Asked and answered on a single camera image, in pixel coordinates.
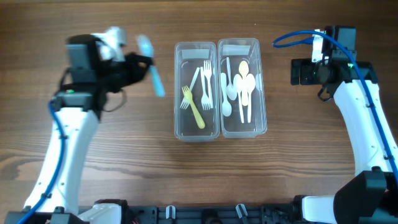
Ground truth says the thin white fork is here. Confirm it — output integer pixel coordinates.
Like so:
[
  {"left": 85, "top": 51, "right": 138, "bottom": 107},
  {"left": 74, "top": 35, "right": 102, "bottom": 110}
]
[
  {"left": 204, "top": 60, "right": 213, "bottom": 109},
  {"left": 200, "top": 67, "right": 211, "bottom": 110},
  {"left": 180, "top": 67, "right": 200, "bottom": 110}
]

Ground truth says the clear plastic container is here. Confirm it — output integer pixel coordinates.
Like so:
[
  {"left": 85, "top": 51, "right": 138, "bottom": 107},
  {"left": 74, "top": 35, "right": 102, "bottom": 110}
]
[
  {"left": 174, "top": 42, "right": 220, "bottom": 142},
  {"left": 218, "top": 38, "right": 267, "bottom": 138}
]

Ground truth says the yellow plastic fork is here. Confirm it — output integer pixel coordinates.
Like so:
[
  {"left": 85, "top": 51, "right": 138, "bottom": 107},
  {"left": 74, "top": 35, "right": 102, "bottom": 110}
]
[{"left": 182, "top": 86, "right": 205, "bottom": 129}]

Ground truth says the white plastic fork wide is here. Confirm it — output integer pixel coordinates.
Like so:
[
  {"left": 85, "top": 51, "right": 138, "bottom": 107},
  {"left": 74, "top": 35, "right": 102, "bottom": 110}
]
[{"left": 136, "top": 34, "right": 165, "bottom": 97}]

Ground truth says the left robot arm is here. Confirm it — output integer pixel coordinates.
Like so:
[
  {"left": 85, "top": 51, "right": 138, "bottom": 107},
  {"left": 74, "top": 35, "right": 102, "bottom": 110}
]
[{"left": 5, "top": 30, "right": 165, "bottom": 223}]

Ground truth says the clear plastic container left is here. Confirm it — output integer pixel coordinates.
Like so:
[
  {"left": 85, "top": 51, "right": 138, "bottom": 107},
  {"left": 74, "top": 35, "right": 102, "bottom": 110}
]
[{"left": 174, "top": 42, "right": 220, "bottom": 142}]

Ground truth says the white plastic spoon large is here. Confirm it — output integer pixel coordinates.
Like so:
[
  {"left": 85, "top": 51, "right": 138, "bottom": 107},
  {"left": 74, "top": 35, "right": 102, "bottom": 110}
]
[{"left": 234, "top": 74, "right": 244, "bottom": 123}]

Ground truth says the thin white plastic spoon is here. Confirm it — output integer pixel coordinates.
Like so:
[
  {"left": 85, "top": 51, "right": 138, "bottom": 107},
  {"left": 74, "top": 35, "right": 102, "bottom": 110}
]
[{"left": 226, "top": 57, "right": 237, "bottom": 100}]

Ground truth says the clear plastic container right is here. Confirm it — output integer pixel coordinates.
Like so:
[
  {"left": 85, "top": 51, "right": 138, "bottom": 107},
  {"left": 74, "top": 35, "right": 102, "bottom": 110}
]
[{"left": 218, "top": 38, "right": 267, "bottom": 138}]

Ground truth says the short white plastic spoon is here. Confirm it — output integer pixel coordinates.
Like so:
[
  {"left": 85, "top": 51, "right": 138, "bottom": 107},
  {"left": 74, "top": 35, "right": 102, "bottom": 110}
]
[{"left": 220, "top": 73, "right": 232, "bottom": 116}]

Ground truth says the yellow plastic spoon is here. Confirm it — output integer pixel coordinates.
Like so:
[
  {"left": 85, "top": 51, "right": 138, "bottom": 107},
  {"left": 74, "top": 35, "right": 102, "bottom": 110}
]
[{"left": 239, "top": 60, "right": 249, "bottom": 106}]

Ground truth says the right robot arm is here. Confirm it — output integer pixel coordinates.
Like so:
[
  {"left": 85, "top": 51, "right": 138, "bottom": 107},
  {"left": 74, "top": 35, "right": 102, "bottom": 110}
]
[{"left": 289, "top": 26, "right": 397, "bottom": 223}]

